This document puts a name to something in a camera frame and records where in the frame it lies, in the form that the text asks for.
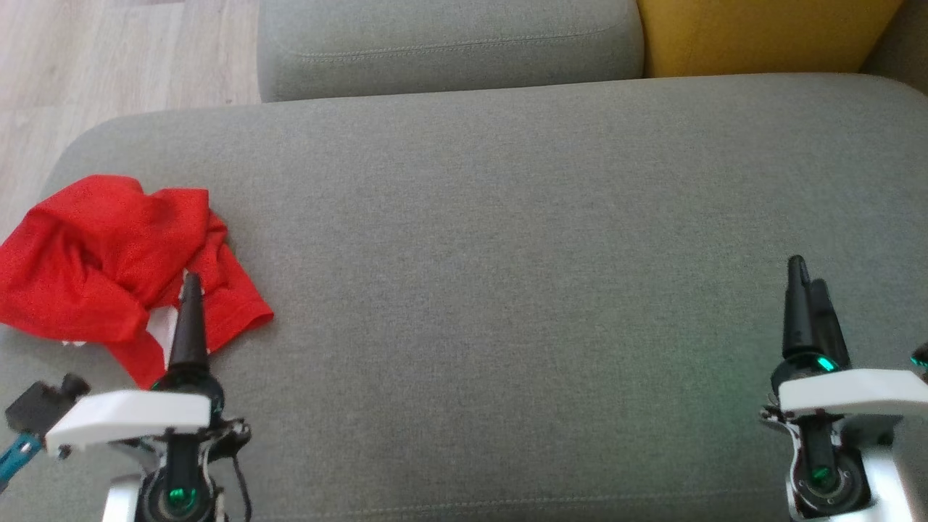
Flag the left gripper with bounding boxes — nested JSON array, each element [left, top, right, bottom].
[[136, 272, 252, 522]]

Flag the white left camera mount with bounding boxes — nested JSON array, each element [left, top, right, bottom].
[[45, 390, 212, 459]]

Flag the red Bulls 23 jersey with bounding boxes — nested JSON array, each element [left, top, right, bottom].
[[0, 174, 229, 345]]

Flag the red shorts with white stripe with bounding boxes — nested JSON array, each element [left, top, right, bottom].
[[62, 210, 275, 390]]

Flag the yellow sofa back cushion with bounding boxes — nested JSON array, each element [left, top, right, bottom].
[[637, 0, 907, 79]]

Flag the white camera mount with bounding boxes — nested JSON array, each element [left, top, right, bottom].
[[778, 368, 928, 420], [45, 390, 212, 459]]

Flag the large grey sofa ottoman seat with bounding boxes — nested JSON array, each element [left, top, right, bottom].
[[0, 72, 928, 522]]

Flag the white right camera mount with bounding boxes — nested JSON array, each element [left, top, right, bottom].
[[778, 368, 928, 420]]

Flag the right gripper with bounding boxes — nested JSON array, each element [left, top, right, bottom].
[[761, 255, 871, 519]]

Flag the taupe partition panel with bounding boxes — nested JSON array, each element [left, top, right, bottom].
[[861, 0, 928, 95]]

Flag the grey sofa seat cushion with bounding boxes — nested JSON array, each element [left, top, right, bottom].
[[257, 0, 645, 102]]

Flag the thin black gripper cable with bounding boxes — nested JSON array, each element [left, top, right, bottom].
[[204, 420, 252, 522]]

